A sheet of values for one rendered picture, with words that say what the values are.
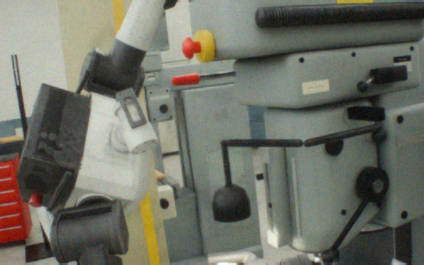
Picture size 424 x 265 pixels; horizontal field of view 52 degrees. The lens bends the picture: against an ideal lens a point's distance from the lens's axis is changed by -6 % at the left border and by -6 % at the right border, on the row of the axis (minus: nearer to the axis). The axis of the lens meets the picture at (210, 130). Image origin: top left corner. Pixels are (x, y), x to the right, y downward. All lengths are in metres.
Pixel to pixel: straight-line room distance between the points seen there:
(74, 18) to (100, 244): 1.77
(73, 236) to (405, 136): 0.71
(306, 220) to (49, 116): 0.59
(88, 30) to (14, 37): 7.34
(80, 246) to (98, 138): 0.25
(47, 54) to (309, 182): 9.12
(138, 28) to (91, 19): 1.42
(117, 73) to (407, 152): 0.71
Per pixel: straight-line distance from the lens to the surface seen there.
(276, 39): 0.78
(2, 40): 9.86
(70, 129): 1.04
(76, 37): 2.54
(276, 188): 0.92
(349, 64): 0.88
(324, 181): 0.90
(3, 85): 9.80
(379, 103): 0.97
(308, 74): 0.82
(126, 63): 1.17
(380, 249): 3.02
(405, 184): 1.01
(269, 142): 0.79
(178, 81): 0.93
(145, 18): 1.16
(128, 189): 1.02
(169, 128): 9.40
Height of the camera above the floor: 1.72
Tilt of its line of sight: 8 degrees down
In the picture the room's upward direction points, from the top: 7 degrees counter-clockwise
